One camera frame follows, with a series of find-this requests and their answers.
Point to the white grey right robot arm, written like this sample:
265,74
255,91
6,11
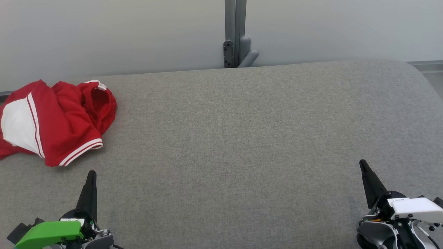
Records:
377,233

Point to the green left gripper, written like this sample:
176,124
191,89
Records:
48,233

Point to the grey metal post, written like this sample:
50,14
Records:
235,17

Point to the red shorts with white stripe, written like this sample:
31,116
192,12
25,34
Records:
102,103

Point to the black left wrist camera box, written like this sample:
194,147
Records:
19,231

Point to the red shirt with white panel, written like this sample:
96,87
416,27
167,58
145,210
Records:
62,131

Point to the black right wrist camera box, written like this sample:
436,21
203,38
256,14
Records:
439,202

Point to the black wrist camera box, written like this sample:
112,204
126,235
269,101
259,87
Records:
19,231
439,202

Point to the dark grey bracket plate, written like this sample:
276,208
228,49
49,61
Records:
228,53

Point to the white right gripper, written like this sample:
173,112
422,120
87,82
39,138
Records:
415,209

